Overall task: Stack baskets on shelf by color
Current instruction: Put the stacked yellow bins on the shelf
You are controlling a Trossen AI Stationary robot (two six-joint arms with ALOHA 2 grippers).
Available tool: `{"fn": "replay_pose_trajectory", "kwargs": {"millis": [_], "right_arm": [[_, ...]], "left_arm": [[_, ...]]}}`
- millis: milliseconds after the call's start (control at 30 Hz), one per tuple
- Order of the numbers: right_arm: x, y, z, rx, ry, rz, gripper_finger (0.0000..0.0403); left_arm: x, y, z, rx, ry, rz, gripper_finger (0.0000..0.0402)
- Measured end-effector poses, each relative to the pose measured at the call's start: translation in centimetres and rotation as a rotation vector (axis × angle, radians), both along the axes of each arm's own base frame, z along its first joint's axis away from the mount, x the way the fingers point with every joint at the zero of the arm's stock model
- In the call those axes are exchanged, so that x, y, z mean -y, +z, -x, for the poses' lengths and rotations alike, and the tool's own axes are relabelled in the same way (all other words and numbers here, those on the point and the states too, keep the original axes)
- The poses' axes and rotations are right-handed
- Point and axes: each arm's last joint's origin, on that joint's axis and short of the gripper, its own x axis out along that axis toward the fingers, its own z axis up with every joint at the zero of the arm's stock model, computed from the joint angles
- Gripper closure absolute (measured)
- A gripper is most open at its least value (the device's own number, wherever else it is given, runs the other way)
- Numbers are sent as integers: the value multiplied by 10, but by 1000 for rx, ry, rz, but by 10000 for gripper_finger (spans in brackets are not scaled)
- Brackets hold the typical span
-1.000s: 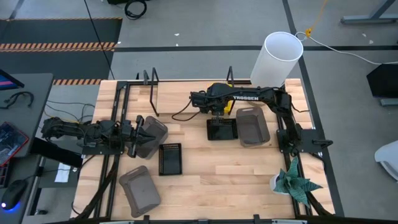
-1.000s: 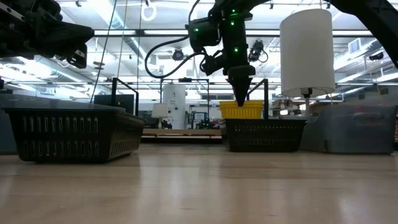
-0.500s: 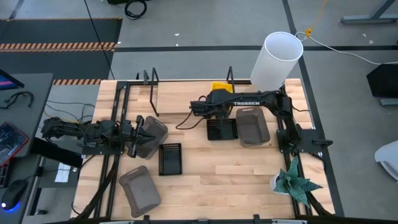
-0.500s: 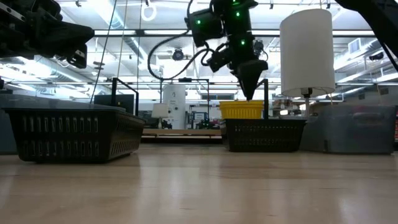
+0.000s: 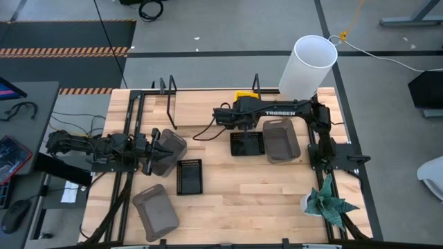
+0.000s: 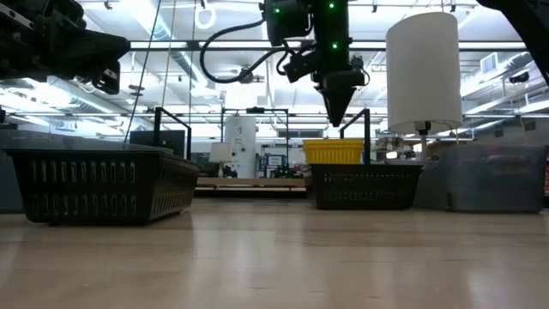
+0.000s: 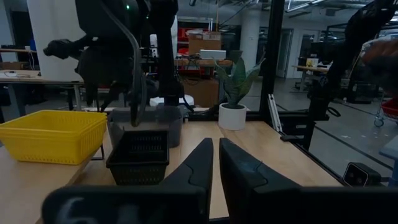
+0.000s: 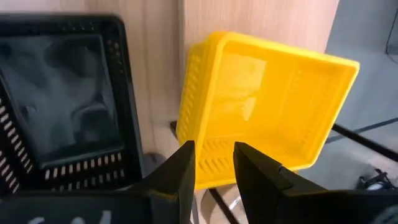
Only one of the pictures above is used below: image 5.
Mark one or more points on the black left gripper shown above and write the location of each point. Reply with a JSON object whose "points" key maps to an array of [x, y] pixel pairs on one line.
{"points": [[149, 152]]}

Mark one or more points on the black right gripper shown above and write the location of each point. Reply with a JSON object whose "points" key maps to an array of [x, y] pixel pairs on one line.
{"points": [[230, 117]]}

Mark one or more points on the grey translucent plastic basket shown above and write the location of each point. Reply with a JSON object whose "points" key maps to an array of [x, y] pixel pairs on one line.
{"points": [[281, 140], [174, 148], [155, 211]]}

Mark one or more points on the black perforated plastic basket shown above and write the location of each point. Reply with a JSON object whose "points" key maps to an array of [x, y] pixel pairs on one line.
{"points": [[247, 145], [189, 178]]}

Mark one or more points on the yellow plastic basket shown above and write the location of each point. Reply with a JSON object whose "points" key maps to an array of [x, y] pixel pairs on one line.
{"points": [[242, 94]]}

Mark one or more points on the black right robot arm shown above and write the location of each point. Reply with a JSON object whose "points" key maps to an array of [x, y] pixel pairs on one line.
{"points": [[294, 110]]}

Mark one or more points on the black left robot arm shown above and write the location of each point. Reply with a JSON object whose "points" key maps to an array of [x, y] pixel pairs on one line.
{"points": [[86, 145]]}

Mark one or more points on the white lamp with wooden base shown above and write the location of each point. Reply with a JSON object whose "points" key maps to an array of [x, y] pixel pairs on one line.
{"points": [[306, 65]]}

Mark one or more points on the black power box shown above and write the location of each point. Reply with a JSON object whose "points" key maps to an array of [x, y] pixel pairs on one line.
{"points": [[62, 169]]}

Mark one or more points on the white paper sheet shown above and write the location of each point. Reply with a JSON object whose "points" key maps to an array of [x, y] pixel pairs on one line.
{"points": [[69, 192]]}

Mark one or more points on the green plant in white pot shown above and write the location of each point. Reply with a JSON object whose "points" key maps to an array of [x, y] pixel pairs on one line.
{"points": [[325, 204]]}

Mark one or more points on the grey desk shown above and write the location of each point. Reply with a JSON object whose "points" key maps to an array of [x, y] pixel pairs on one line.
{"points": [[38, 103]]}

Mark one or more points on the black mat with hazard stripes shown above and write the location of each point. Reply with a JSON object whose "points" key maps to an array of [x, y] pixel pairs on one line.
{"points": [[69, 34]]}

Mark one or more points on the red-edged tablet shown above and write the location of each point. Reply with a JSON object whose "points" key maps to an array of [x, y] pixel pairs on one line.
{"points": [[12, 155]]}

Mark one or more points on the black computer mouse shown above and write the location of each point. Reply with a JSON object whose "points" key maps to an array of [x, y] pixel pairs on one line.
{"points": [[14, 216]]}

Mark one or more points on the black keyboard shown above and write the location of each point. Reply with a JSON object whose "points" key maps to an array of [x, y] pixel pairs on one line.
{"points": [[3, 197]]}

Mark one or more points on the dark laptop screen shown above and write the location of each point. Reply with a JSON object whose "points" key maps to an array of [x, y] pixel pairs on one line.
{"points": [[7, 92]]}

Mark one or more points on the black flat box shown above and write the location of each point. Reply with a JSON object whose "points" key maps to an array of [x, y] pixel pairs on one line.
{"points": [[427, 90]]}

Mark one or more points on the white chair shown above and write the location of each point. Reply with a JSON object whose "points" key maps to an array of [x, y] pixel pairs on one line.
{"points": [[431, 176]]}

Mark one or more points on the grey metal table leg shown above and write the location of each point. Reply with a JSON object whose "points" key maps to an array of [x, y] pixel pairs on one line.
{"points": [[408, 21]]}

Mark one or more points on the wooden shelf with black frame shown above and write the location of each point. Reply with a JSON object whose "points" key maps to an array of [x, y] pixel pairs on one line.
{"points": [[194, 107]]}

